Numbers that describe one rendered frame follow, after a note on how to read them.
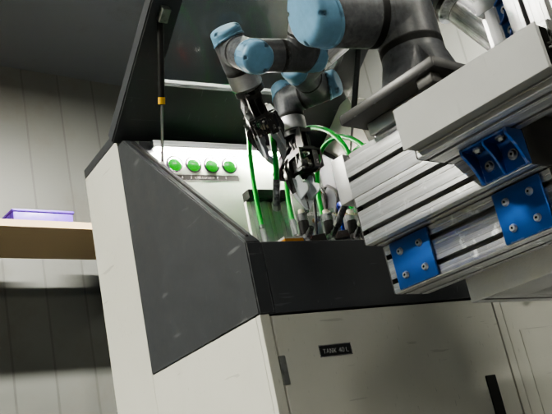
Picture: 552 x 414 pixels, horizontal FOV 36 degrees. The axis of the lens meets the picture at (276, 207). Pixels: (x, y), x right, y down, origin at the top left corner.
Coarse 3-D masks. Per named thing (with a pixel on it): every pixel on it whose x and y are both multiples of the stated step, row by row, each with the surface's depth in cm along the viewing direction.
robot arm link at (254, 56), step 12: (240, 36) 188; (228, 48) 187; (240, 48) 182; (252, 48) 180; (264, 48) 181; (276, 48) 185; (228, 60) 188; (240, 60) 182; (252, 60) 181; (264, 60) 182; (276, 60) 185; (252, 72) 182
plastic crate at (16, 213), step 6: (12, 210) 350; (18, 210) 351; (24, 210) 353; (30, 210) 355; (36, 210) 356; (42, 210) 358; (48, 210) 360; (54, 210) 362; (6, 216) 354; (12, 216) 350; (18, 216) 351; (24, 216) 352; (30, 216) 354; (36, 216) 356; (42, 216) 358; (48, 216) 360; (54, 216) 361; (60, 216) 363; (66, 216) 365
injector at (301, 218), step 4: (300, 216) 221; (304, 216) 221; (300, 220) 221; (304, 220) 221; (300, 224) 221; (304, 224) 221; (308, 224) 221; (300, 228) 221; (304, 228) 220; (308, 228) 219; (312, 228) 218; (300, 232) 221; (304, 232) 220; (308, 232) 219; (312, 232) 219; (304, 236) 220; (308, 236) 219; (308, 240) 220
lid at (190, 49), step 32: (160, 0) 216; (192, 0) 222; (224, 0) 227; (256, 0) 231; (192, 32) 229; (256, 32) 238; (128, 64) 228; (192, 64) 235; (352, 64) 259; (128, 96) 231; (192, 96) 240; (224, 96) 245; (128, 128) 237; (192, 128) 247; (224, 128) 253
